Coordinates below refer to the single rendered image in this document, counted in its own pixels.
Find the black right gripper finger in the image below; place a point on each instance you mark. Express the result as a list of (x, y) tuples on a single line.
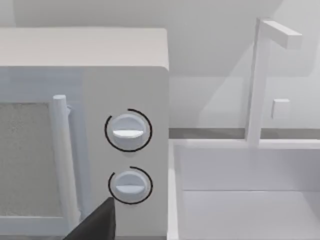
[(100, 222)]

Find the white microwave knob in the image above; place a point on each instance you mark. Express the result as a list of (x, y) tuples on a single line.
[(130, 185), (128, 130)]

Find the microwave door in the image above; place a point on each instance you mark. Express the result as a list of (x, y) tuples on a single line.
[(30, 155)]

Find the pale microwave oven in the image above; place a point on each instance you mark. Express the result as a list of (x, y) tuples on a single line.
[(140, 85)]

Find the white sink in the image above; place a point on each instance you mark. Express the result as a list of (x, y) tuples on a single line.
[(245, 190)]

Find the tall white tap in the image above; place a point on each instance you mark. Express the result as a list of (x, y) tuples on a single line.
[(260, 80)]

